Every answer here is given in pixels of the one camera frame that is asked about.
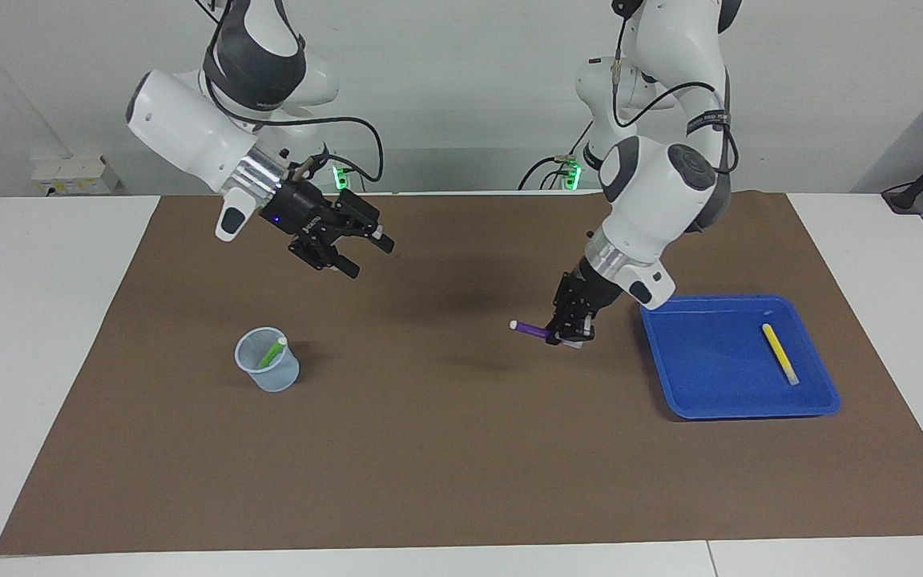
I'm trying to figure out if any black base cable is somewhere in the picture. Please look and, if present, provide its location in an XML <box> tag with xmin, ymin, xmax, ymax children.
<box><xmin>518</xmin><ymin>120</ymin><xmax>595</xmax><ymax>191</ymax></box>

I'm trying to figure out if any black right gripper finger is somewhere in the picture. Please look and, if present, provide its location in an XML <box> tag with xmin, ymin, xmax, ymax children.
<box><xmin>336</xmin><ymin>192</ymin><xmax>397</xmax><ymax>256</ymax></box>
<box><xmin>288</xmin><ymin>234</ymin><xmax>362</xmax><ymax>280</ymax></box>

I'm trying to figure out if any brown table mat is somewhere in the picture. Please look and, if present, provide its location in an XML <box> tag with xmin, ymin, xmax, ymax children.
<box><xmin>0</xmin><ymin>191</ymin><xmax>923</xmax><ymax>556</ymax></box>

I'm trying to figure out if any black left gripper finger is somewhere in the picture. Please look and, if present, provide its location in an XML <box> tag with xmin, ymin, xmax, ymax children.
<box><xmin>563</xmin><ymin>308</ymin><xmax>595</xmax><ymax>348</ymax></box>
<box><xmin>545</xmin><ymin>273</ymin><xmax>579</xmax><ymax>345</ymax></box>

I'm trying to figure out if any translucent plastic cup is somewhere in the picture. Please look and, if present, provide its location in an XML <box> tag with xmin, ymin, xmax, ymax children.
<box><xmin>235</xmin><ymin>326</ymin><xmax>300</xmax><ymax>393</ymax></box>

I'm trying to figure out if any blue plastic tray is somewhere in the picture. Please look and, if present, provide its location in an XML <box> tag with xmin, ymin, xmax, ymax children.
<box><xmin>639</xmin><ymin>294</ymin><xmax>841</xmax><ymax>421</ymax></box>

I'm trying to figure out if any yellow marker pen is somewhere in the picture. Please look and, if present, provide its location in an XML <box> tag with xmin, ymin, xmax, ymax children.
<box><xmin>762</xmin><ymin>323</ymin><xmax>800</xmax><ymax>386</ymax></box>

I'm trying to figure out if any purple marker pen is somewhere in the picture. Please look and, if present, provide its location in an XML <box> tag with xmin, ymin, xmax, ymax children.
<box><xmin>510</xmin><ymin>320</ymin><xmax>582</xmax><ymax>349</ymax></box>

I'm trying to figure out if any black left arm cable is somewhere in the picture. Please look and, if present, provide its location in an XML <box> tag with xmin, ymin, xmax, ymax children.
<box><xmin>611</xmin><ymin>0</ymin><xmax>740</xmax><ymax>174</ymax></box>

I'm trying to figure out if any white power strip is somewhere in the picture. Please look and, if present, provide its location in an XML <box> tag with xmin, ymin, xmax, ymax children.
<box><xmin>31</xmin><ymin>155</ymin><xmax>120</xmax><ymax>197</ymax></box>

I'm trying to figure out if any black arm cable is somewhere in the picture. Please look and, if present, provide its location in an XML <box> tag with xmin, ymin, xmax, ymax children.
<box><xmin>197</xmin><ymin>0</ymin><xmax>385</xmax><ymax>184</ymax></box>
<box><xmin>611</xmin><ymin>0</ymin><xmax>740</xmax><ymax>174</ymax></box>

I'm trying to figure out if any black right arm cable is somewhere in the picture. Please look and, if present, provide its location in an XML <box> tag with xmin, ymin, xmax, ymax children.
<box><xmin>197</xmin><ymin>0</ymin><xmax>385</xmax><ymax>184</ymax></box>

